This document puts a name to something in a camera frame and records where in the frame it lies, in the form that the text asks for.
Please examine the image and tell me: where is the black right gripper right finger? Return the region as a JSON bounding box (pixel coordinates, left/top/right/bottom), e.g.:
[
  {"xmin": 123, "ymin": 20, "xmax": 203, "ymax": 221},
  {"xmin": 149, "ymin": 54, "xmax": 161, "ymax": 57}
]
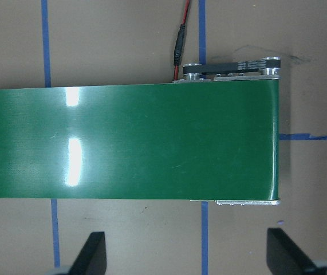
[{"xmin": 266, "ymin": 228, "xmax": 315, "ymax": 275}]

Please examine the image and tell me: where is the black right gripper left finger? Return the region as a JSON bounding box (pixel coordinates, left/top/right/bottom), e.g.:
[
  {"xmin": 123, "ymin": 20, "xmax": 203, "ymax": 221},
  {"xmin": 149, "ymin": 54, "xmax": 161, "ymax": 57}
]
[{"xmin": 70, "ymin": 231, "xmax": 107, "ymax": 274}]

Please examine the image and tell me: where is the green conveyor belt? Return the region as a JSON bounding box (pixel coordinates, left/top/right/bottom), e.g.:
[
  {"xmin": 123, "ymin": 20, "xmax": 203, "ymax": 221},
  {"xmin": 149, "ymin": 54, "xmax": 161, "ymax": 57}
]
[{"xmin": 0, "ymin": 57, "xmax": 283, "ymax": 207}]

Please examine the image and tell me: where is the red black power cable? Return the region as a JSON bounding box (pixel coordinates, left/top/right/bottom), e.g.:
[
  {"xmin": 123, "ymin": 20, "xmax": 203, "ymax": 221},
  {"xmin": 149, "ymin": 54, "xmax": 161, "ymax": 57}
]
[{"xmin": 172, "ymin": 0, "xmax": 191, "ymax": 81}]

